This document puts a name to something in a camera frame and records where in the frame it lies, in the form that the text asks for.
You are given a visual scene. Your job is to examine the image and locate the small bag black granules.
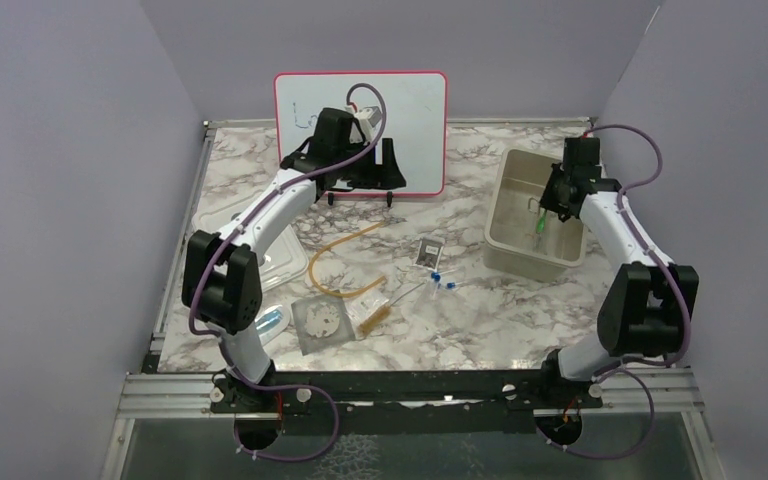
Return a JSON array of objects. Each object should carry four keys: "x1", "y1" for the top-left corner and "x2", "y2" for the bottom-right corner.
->
[{"x1": 414, "y1": 237, "x2": 444, "y2": 271}]

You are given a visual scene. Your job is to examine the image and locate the small clear zip bag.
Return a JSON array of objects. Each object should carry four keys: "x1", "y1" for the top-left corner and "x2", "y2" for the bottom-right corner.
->
[{"x1": 346, "y1": 289, "x2": 389, "y2": 327}]

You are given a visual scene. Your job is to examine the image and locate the white plastic container lid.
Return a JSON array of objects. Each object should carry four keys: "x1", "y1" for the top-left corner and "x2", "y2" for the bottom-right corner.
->
[{"x1": 191, "y1": 196, "x2": 309, "y2": 292}]

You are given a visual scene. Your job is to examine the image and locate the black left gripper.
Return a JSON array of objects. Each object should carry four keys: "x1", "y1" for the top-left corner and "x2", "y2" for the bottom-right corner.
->
[{"x1": 334, "y1": 137, "x2": 405, "y2": 190}]

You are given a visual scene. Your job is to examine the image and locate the metal crucible tongs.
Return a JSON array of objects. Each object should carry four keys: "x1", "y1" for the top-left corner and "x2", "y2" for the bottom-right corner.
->
[{"x1": 527, "y1": 197, "x2": 548, "y2": 253}]

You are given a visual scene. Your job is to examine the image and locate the pink framed whiteboard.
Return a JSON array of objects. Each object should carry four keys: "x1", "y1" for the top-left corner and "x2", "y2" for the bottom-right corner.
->
[{"x1": 273, "y1": 71, "x2": 448, "y2": 197}]

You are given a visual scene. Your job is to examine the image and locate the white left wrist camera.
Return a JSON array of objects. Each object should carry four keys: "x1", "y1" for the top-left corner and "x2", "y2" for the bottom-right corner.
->
[{"x1": 347, "y1": 106, "x2": 382, "y2": 144}]

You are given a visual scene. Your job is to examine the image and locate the beige plastic bin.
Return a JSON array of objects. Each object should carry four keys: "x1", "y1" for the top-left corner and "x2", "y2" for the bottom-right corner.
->
[{"x1": 482, "y1": 148, "x2": 587, "y2": 282}]

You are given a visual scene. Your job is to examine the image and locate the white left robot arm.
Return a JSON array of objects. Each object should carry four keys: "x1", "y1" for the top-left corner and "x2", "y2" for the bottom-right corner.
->
[{"x1": 182, "y1": 106, "x2": 395, "y2": 411}]

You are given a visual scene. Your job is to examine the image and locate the bag of filter paper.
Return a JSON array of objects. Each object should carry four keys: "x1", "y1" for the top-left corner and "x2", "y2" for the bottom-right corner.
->
[{"x1": 291, "y1": 294, "x2": 356, "y2": 356}]

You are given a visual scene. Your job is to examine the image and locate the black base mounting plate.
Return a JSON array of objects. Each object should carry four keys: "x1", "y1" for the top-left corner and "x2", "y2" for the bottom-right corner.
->
[{"x1": 212, "y1": 369, "x2": 597, "y2": 436}]

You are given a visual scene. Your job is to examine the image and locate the yellow rubber tubing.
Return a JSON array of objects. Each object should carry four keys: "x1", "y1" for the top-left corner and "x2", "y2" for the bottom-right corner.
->
[{"x1": 306, "y1": 221, "x2": 387, "y2": 300}]

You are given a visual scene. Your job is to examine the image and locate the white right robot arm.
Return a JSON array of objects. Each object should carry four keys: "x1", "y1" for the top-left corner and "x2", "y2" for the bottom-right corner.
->
[{"x1": 536, "y1": 135, "x2": 699, "y2": 407}]

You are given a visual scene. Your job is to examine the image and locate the blue item blister pack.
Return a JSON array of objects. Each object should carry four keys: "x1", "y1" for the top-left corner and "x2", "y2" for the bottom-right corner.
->
[{"x1": 255, "y1": 305, "x2": 292, "y2": 346}]

